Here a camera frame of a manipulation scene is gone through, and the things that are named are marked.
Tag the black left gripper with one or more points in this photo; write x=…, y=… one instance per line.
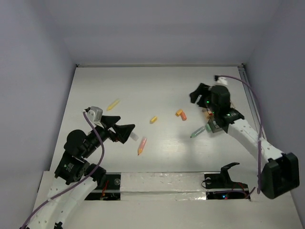
x=122, y=131

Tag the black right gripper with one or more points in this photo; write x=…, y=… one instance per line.
x=202, y=88

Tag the clear orange-tipped highlighter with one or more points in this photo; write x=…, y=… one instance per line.
x=134, y=137

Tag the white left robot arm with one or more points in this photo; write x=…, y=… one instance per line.
x=79, y=171

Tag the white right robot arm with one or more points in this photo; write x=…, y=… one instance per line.
x=278, y=172

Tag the yellow highlighter pen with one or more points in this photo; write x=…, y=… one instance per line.
x=113, y=104

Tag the pink orange highlighter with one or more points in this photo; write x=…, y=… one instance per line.
x=142, y=145

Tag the green highlighter pen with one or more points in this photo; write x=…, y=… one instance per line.
x=200, y=130

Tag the compartmented organizer tray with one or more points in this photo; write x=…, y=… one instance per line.
x=220, y=117

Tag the yellow highlighter cap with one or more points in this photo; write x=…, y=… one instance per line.
x=153, y=120

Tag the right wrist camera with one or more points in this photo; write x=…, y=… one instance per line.
x=219, y=80

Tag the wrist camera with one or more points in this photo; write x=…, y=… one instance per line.
x=94, y=114
x=219, y=80

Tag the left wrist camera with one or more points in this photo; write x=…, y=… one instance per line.
x=94, y=114

